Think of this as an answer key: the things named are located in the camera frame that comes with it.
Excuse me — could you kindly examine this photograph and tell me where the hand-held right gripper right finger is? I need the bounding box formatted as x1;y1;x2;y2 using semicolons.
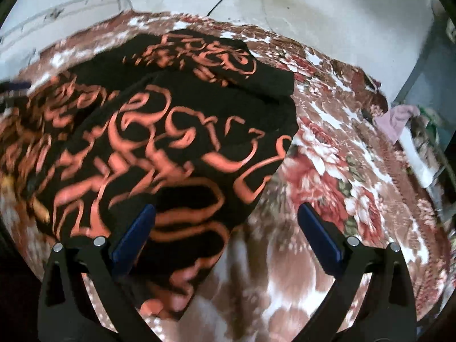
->
297;202;417;342

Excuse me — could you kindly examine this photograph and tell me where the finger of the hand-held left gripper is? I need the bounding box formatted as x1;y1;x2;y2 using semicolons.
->
0;80;32;95

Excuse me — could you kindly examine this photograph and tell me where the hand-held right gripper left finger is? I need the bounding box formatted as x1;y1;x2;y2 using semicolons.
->
38;204;157;342

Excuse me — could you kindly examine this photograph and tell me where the black hoodie with orange print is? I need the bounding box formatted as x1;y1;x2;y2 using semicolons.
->
0;34;299;319

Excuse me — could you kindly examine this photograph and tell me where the floral blanket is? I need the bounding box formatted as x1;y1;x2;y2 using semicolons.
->
0;10;453;332

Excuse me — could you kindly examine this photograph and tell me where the white headboard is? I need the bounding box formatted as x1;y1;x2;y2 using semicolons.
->
0;0;131;68

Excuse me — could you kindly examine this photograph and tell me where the white cloth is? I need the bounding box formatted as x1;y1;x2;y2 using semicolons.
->
399;135;439;188

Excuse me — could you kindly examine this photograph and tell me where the pink cloth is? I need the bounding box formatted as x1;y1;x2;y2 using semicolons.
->
374;105;421;143

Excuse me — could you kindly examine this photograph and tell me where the green printed bag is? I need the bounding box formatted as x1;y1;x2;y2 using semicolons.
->
422;112;444;134

